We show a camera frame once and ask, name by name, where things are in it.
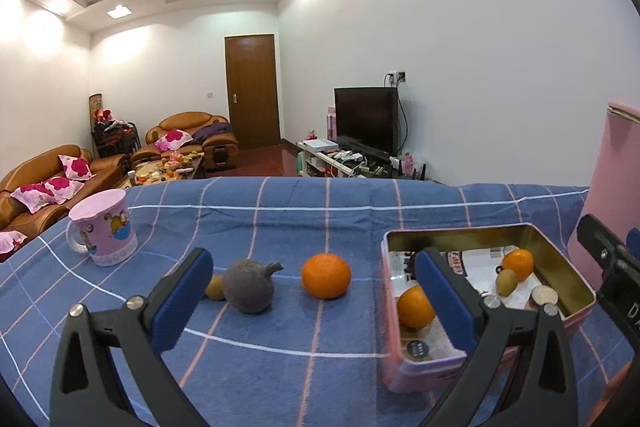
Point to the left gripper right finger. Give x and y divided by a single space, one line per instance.
541 389

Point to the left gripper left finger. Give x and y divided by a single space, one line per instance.
86 389

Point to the round green-brown fruit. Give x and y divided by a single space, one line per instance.
506 282

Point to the small orange mandarin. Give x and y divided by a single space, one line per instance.
414 309

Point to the small orange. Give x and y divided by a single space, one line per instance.
521 262

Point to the pink metal tin box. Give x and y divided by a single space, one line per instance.
402 374

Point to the small green kiwi fruit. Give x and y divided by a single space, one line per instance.
214 290

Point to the purple fig-shaped fruit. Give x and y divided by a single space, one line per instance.
248 286

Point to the printed paper in tin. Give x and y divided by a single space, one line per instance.
479 267

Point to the pink electric kettle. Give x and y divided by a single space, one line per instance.
613 196

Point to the pink cartoon mug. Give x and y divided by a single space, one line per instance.
100 227

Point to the blue plaid tablecloth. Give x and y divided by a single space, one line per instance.
308 361

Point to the brown leather sofa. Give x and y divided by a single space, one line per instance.
42 190

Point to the white tv stand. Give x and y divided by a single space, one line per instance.
322 159

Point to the black flat television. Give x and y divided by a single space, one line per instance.
368 115

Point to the cluttered coffee table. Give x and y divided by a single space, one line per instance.
166 169

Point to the black side shelf rack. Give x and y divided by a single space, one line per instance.
115 137

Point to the brown leather armchair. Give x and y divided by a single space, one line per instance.
192 132

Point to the brown wooden door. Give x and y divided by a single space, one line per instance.
252 87

